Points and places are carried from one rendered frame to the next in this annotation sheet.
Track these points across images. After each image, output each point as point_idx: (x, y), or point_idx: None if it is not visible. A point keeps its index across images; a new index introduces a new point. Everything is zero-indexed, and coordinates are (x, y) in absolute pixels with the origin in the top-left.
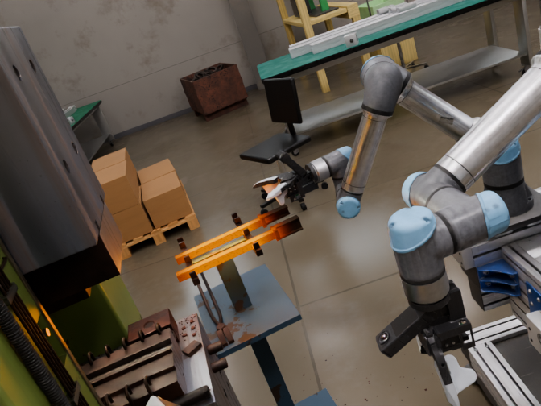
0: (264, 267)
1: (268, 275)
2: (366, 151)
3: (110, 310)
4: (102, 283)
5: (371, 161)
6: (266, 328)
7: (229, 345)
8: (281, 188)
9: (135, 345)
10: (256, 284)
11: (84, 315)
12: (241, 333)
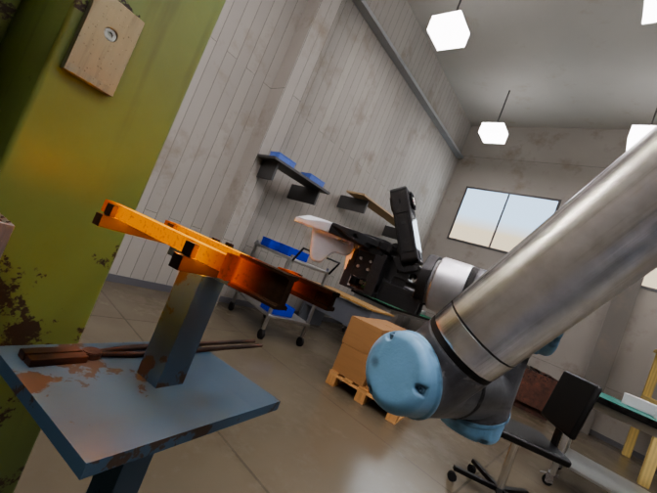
0: (271, 400)
1: (248, 405)
2: (591, 222)
3: (9, 139)
4: (43, 111)
5: (588, 279)
6: (54, 406)
7: (21, 361)
8: (335, 223)
9: None
10: (219, 392)
11: (2, 125)
12: (55, 375)
